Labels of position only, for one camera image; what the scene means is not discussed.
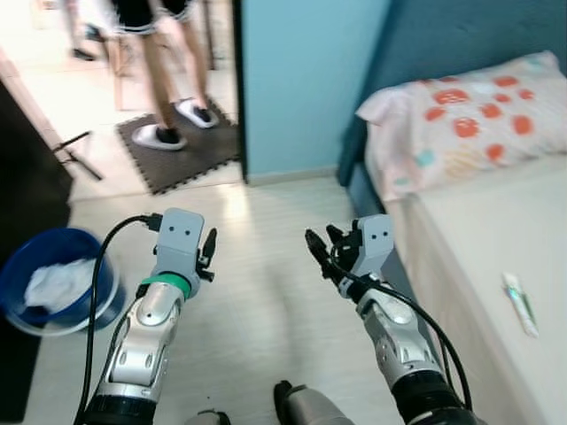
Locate grey robot leg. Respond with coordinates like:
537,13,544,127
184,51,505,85
273,381,355,425
186,409,231,425

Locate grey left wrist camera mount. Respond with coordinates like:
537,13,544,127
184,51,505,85
152,209,206,280

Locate white green toothpaste tube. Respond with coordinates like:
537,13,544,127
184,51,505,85
502,272,540,339

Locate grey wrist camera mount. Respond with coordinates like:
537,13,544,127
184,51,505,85
354,215,395,280
152,209,206,280

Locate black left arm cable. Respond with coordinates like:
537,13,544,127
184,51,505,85
75,212,165,425

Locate blue plastic bucket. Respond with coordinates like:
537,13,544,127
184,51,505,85
0,228,125,337

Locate black door frame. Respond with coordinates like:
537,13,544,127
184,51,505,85
232,0,248,182

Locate grey right robot leg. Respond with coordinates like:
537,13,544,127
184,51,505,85
273,381,355,425

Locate white crumpled cloth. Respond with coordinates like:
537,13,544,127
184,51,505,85
24,257,97,318

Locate pink pillow orange spots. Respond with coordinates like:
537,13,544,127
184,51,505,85
356,51,567,203

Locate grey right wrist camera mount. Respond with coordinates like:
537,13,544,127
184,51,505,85
354,215,395,280

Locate black room door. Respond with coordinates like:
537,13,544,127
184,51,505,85
0,49,76,422

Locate grey left robot leg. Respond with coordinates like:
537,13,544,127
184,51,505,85
186,409,231,425

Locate dark grey foam puzzle mat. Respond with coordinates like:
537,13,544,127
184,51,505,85
117,102,242,196

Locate black tripod stand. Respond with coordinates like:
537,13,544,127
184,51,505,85
53,131,105,181

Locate white grey worn slipper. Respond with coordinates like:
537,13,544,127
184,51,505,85
131,124,187,151
175,97,218,130

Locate person in black shorts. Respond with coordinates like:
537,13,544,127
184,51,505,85
106,0,218,151

